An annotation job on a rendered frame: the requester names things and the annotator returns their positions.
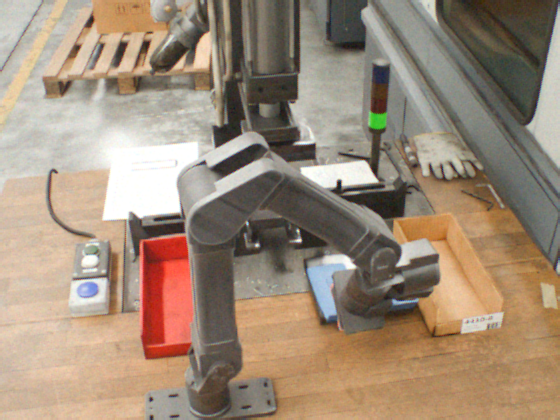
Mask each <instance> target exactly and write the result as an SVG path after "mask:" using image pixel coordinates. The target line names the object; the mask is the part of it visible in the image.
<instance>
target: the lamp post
mask: <svg viewBox="0 0 560 420"><path fill-rule="evenodd" d="M371 65H372V66H373V67H376V68H388V67H390V66H391V62H390V61H389V60H386V59H375V60H374V59H373V60H372V62H371ZM367 130H368V131H369V132H370V133H372V136H371V150H370V156H371V163H370V168H371V170H372V172H373V175H374V177H375V178H376V179H377V181H378V182H385V181H386V180H385V179H384V178H383V177H381V176H378V168H379V157H380V144H381V134H382V133H385V132H386V130H387V126H386V127H384V128H379V129H377V128H372V127H370V126H369V125H368V124H367Z"/></svg>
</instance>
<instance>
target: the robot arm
mask: <svg viewBox="0 0 560 420"><path fill-rule="evenodd" d="M255 156H256V158H255V159H254V161H253V162H252V163H250V161H251V160H252V159H253V158H254V157H255ZM249 163H250V164H249ZM248 164H249V165H248ZM176 189H177V192H178V198H179V210H180V215H181V219H182V220H184V221H185V232H186V240H187V245H188V253H189V255H188V257H189V266H190V279H191V284H190V285H191V291H192V304H193V316H192V318H193V322H191V323H190V328H191V338H192V339H191V341H192V345H191V347H190V348H189V350H188V351H187V353H188V358H189V362H190V366H189V367H188V368H187V369H186V371H185V379H186V384H187V387H179V388H172V389H166V390H162V389H158V390H152V391H149V392H147V393H146V394H145V417H146V420H151V419H154V420H242V419H249V418H256V417H269V416H273V415H275V413H276V403H275V397H274V392H273V388H272V382H271V379H270V378H269V377H257V378H249V379H242V380H235V381H230V380H231V379H233V378H234V377H235V376H236V375H238V374H239V373H240V372H241V370H242V367H243V347H242V344H241V341H240V339H239V336H238V331H237V324H236V317H235V289H234V249H235V246H236V238H238V237H240V230H241V228H242V227H243V226H244V224H245V223H246V221H247V220H248V219H249V218H250V217H251V216H252V215H253V213H254V212H255V211H256V210H257V209H258V208H260V209H262V210H265V211H266V210H268V211H271V212H273V213H275V214H277V215H279V216H281V217H283V218H285V219H287V220H289V221H291V222H293V223H294V224H296V225H297V226H299V227H301V228H302V229H304V230H306V231H308V232H310V233H312V234H313V235H315V236H317V237H319V238H320V239H322V240H324V241H325V242H327V243H329V244H330V245H332V246H334V247H335V248H336V249H337V250H338V251H340V253H342V254H343V255H345V256H347V257H348V258H349V260H350V261H351V263H352V264H354V265H355V266H357V267H356V268H352V269H345V270H339V271H335V272H333V274H332V278H333V281H334V284H333V285H331V286H330V288H331V293H332V298H333V301H334V306H335V310H336V314H337V321H338V325H339V329H340V331H344V330H345V332H344V334H345V335H347V334H353V333H356V332H360V331H364V330H370V329H373V330H376V329H381V328H382V327H383V326H384V325H385V322H384V318H383V315H385V314H386V312H387V311H388V310H389V309H390V308H391V307H392V305H393V301H392V299H396V301H404V300H406V301H413V300H416V299H418V298H426V297H428V296H429V295H430V294H431V293H432V292H433V291H434V288H433V286H435V285H438V284H439V283H440V280H441V272H440V266H439V254H438V253H437V251H436V250H435V249H434V246H433V245H432V244H431V242H430V241H429V240H428V239H427V238H424V239H419V240H416V241H412V242H407V243H403V244H399V243H398V242H397V239H396V238H395V237H394V236H393V234H392V233H391V232H390V230H389V229H388V227H387V226H386V224H385V223H384V221H383V220H382V219H381V217H380V216H379V215H377V214H376V213H375V212H373V211H372V210H370V209H369V208H367V207H365V206H364V205H362V204H361V205H360V206H359V205H357V204H355V203H353V202H351V203H350V202H348V201H346V200H344V199H343V198H342V197H340V196H338V195H335V194H333V193H331V192H330V191H328V190H327V189H325V188H323V187H322V186H320V185H318V184H317V183H315V182H314V181H312V180H310V179H309V178H307V177H306V176H304V175H302V174H301V173H299V172H298V171H297V170H296V169H294V168H293V167H292V166H290V165H289V164H288V163H287V162H286V161H285V160H284V159H282V158H281V157H280V156H278V155H277V154H275V153H274V152H272V151H270V148H269V146H268V144H267V143H266V142H265V140H264V138H263V137H261V136H260V135H258V134H257V133H255V132H248V133H245V134H243V135H241V136H240V137H238V138H236V139H234V140H232V141H230V142H228V143H227V144H225V145H223V146H221V147H219V148H216V149H214V150H212V151H210V152H208V153H207V154H205V155H203V156H201V157H200V158H198V159H196V160H194V161H192V162H190V163H189V164H187V165H186V166H184V167H183V168H182V169H181V170H180V172H179V174H178V176H177V178H176ZM264 387H267V388H264ZM152 400H153V402H151V401H152ZM268 404H269V405H268Z"/></svg>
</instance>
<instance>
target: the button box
mask: <svg viewBox="0 0 560 420"><path fill-rule="evenodd" d="M52 172H54V174H58V171H57V170H56V169H54V168H51V170H50V171H49V174H48V178H47V184H46V202H47V206H48V209H49V214H50V215H51V217H52V218H53V220H54V221H55V222H56V223H58V224H59V225H61V226H62V227H63V228H65V229H67V230H68V231H70V232H73V233H75V234H79V235H84V236H88V237H91V238H92V239H91V240H89V242H83V243H77V244H76V249H75V262H74V269H73V275H72V279H73V281H77V280H85V279H92V278H94V279H101V278H107V281H108V284H110V276H111V262H112V250H111V249H112V247H111V242H110V240H107V239H106V240H99V239H97V237H96V235H95V234H93V233H90V232H86V231H81V230H76V229H74V228H72V227H70V226H67V225H65V224H64V223H63V222H61V220H60V219H59V218H58V217H57V216H56V215H55V214H54V212H53V210H52V207H51V203H50V197H49V194H50V179H51V174H52ZM88 245H97V246H98V247H99V253H98V254H96V256H97V257H98V263H97V264H95V265H94V266H90V267H87V266H84V265H83V259H84V257H86V256H88V255H86V254H85V252H84V249H85V248H86V247H87V246H88Z"/></svg>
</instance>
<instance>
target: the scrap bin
mask: <svg viewBox="0 0 560 420"><path fill-rule="evenodd" d="M188 255H189V253H188V245H187V240H186V236H177V237H169V238H163V237H159V238H151V239H142V240H141V243H140V293H141V301H140V338H141V343H142V348H143V353H144V356H145V359H153V358H158V359H160V358H167V357H175V356H181V355H188V353H187V351H188V350H189V348H190V347H191V345H192V341H191V339H192V338H191V328H190V323H191V322H193V318H192V316H193V304H192V291H191V285H190V284H191V279H190V266H189V257H188Z"/></svg>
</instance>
